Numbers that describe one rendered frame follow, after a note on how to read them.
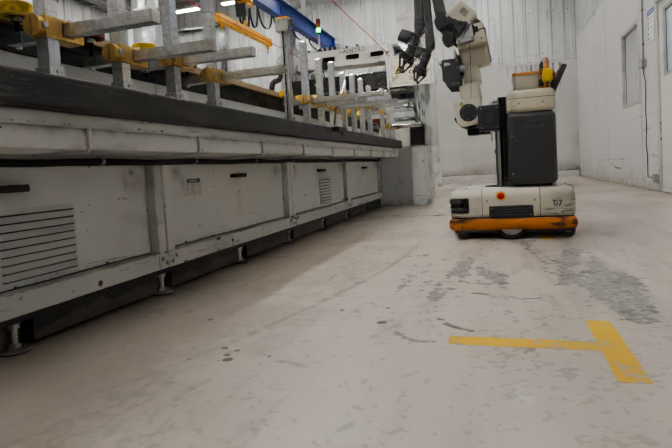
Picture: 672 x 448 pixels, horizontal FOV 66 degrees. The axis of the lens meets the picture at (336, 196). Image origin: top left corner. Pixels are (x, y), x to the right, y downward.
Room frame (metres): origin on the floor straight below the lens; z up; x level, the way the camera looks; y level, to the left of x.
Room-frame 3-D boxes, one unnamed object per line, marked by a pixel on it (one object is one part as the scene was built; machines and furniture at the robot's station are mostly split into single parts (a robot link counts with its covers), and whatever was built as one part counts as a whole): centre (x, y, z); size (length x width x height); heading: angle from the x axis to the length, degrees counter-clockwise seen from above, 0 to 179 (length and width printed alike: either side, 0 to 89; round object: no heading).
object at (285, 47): (2.67, 0.22, 0.93); 0.05 x 0.05 x 0.45; 72
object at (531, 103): (3.07, -1.13, 0.59); 0.55 x 0.34 x 0.83; 162
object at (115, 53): (1.52, 0.59, 0.80); 0.14 x 0.06 x 0.05; 162
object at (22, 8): (1.34, 0.78, 0.85); 0.08 x 0.08 x 0.11
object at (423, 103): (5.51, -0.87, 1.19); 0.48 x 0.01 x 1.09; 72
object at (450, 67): (3.19, -0.77, 0.99); 0.28 x 0.16 x 0.22; 162
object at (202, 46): (1.51, 0.52, 0.80); 0.43 x 0.03 x 0.04; 72
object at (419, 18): (3.03, -0.54, 1.40); 0.11 x 0.06 x 0.43; 162
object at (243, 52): (1.75, 0.44, 0.83); 0.43 x 0.03 x 0.04; 72
